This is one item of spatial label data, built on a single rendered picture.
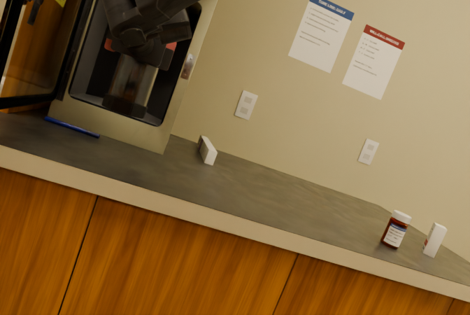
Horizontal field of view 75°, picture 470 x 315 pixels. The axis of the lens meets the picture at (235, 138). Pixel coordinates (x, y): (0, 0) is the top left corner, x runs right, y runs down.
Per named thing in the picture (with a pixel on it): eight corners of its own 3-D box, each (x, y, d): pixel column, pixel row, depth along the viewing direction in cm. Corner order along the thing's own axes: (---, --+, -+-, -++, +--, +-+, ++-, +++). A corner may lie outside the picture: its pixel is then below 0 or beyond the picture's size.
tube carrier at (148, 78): (106, 99, 77) (133, 17, 76) (149, 113, 79) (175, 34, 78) (96, 99, 66) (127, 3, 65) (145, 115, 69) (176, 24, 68)
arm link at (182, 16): (102, -20, 46) (117, 31, 45) (177, -35, 48) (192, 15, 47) (122, 20, 58) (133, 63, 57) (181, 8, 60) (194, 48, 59)
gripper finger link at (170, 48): (147, 36, 72) (143, 26, 63) (177, 47, 74) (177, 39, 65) (138, 63, 73) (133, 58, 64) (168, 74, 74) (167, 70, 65)
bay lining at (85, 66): (94, 92, 106) (126, -9, 102) (166, 117, 111) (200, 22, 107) (66, 94, 82) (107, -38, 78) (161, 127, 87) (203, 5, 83)
